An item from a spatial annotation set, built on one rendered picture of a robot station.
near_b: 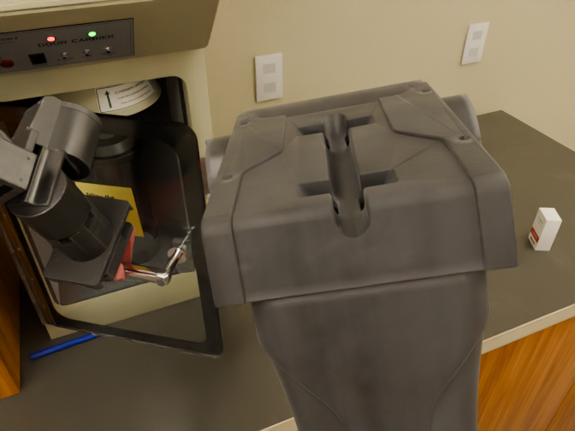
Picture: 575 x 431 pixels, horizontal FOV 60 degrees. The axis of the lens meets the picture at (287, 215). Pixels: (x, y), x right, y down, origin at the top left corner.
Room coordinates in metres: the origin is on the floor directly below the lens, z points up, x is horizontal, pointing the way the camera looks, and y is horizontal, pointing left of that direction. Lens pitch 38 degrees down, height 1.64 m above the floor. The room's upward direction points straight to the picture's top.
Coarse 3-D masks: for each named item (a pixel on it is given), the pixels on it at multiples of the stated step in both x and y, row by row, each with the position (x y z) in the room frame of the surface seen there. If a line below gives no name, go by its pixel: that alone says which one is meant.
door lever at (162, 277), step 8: (176, 248) 0.48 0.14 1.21; (176, 256) 0.48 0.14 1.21; (184, 256) 0.48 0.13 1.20; (128, 264) 0.46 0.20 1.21; (136, 264) 0.46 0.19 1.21; (168, 264) 0.46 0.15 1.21; (176, 264) 0.47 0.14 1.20; (128, 272) 0.45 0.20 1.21; (136, 272) 0.44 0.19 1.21; (144, 272) 0.44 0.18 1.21; (152, 272) 0.44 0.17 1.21; (160, 272) 0.44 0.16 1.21; (168, 272) 0.44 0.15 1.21; (144, 280) 0.44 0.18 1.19; (152, 280) 0.44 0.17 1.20; (160, 280) 0.43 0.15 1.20; (168, 280) 0.44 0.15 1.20
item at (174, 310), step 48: (144, 144) 0.49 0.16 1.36; (192, 144) 0.47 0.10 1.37; (144, 192) 0.49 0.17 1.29; (192, 192) 0.48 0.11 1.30; (144, 240) 0.49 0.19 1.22; (192, 240) 0.48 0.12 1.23; (48, 288) 0.54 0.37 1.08; (144, 288) 0.50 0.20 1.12; (192, 288) 0.48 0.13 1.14; (144, 336) 0.50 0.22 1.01; (192, 336) 0.48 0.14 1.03
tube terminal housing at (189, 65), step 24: (48, 72) 0.60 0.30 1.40; (72, 72) 0.61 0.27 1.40; (96, 72) 0.62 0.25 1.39; (120, 72) 0.63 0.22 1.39; (144, 72) 0.65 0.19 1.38; (168, 72) 0.66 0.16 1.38; (192, 72) 0.67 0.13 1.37; (0, 96) 0.58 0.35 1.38; (24, 96) 0.59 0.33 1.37; (192, 96) 0.67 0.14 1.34; (192, 120) 0.67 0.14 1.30
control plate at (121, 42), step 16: (16, 32) 0.51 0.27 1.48; (32, 32) 0.52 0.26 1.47; (48, 32) 0.53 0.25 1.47; (64, 32) 0.54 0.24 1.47; (80, 32) 0.54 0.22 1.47; (112, 32) 0.56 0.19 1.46; (128, 32) 0.57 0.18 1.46; (0, 48) 0.52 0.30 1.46; (16, 48) 0.53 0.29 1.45; (32, 48) 0.54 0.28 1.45; (48, 48) 0.55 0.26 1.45; (64, 48) 0.55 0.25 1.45; (80, 48) 0.56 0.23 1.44; (96, 48) 0.57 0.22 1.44; (112, 48) 0.58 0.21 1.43; (128, 48) 0.60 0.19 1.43; (16, 64) 0.55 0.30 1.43; (32, 64) 0.56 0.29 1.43; (48, 64) 0.57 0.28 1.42; (64, 64) 0.58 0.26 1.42
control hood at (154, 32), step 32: (0, 0) 0.50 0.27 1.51; (32, 0) 0.50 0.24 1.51; (64, 0) 0.51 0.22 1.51; (96, 0) 0.52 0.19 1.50; (128, 0) 0.54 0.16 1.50; (160, 0) 0.55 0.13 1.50; (192, 0) 0.57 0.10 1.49; (0, 32) 0.50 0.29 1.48; (160, 32) 0.59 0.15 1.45; (192, 32) 0.62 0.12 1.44
